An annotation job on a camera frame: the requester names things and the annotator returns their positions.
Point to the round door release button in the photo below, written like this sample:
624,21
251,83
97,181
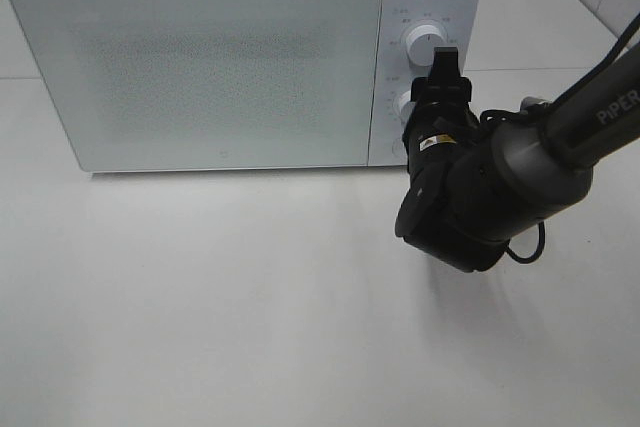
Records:
398,150

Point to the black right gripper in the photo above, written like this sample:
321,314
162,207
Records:
441,121

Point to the white microwave door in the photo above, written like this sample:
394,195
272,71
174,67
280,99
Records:
166,85

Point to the white microwave knob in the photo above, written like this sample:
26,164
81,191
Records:
421,40
403,106

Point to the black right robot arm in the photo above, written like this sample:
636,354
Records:
479,180

